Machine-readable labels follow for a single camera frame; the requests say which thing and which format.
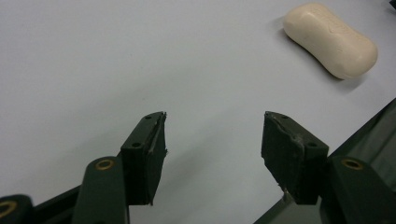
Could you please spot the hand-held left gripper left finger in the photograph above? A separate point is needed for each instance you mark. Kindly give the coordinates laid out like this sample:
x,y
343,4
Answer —
x,y
144,161

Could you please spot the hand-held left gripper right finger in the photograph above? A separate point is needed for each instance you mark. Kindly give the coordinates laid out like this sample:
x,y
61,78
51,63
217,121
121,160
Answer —
x,y
288,158

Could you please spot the cream bar of soap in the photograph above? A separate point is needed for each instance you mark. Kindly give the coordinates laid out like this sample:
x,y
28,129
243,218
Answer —
x,y
330,39

